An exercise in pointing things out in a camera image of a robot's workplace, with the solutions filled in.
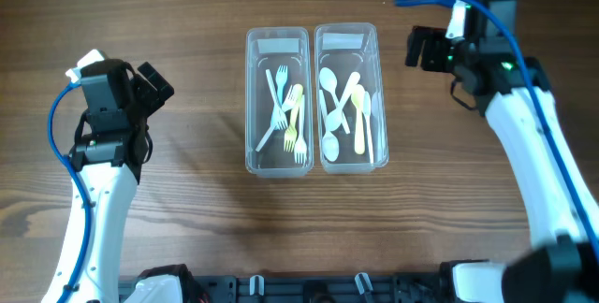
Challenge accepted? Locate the yellow plastic spoon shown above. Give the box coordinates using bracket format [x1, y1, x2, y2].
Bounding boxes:
[351, 84, 365, 154]

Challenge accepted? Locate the white fork handle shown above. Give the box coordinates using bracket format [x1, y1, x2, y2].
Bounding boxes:
[266, 69, 287, 130]

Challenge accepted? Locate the light blue plastic fork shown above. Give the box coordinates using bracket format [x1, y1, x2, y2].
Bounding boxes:
[275, 65, 288, 109]

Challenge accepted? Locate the white fork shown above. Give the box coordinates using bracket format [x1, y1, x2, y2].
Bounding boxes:
[255, 85, 300, 153]

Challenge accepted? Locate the yellow plastic fork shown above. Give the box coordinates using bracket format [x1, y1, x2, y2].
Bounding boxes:
[283, 84, 303, 152]

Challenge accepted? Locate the white fork diagonal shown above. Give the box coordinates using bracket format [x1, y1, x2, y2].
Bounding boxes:
[294, 94, 307, 165]

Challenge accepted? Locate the translucent white spoon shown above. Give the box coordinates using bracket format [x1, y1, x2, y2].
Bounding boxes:
[319, 89, 340, 162]

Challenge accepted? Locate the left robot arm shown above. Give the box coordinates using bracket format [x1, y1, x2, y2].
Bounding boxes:
[43, 50, 174, 302]

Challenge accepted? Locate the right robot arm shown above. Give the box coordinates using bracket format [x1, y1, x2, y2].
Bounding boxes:
[396, 0, 598, 302]

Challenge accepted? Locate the right clear plastic container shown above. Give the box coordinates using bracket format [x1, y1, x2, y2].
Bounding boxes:
[314, 22, 389, 174]

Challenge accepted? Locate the clear plastic container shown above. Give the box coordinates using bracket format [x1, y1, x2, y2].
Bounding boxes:
[245, 27, 314, 178]
[314, 22, 389, 174]

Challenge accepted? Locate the left clear plastic container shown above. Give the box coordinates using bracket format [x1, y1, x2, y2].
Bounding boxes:
[245, 27, 314, 178]

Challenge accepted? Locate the right blue cable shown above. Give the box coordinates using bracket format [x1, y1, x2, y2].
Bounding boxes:
[393, 0, 599, 257]

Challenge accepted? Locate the blue cable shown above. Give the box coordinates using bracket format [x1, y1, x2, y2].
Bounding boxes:
[393, 0, 599, 257]
[46, 80, 95, 303]

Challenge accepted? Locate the left blue cable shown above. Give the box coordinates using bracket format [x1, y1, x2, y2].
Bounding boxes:
[46, 80, 95, 303]

